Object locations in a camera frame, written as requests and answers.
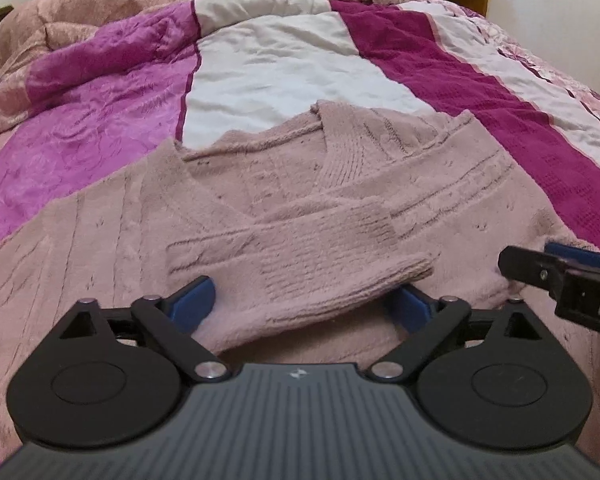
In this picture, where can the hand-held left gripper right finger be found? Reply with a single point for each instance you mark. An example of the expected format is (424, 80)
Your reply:
(405, 307)

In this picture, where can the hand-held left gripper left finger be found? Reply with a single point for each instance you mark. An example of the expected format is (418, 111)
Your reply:
(195, 302)

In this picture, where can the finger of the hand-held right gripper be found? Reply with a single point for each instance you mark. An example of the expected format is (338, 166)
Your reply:
(577, 256)
(527, 265)

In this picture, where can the pink knitted sweater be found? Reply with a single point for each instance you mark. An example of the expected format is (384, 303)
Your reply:
(280, 200)

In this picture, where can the purple and white patchwork quilt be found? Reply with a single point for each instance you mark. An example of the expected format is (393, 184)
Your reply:
(280, 70)

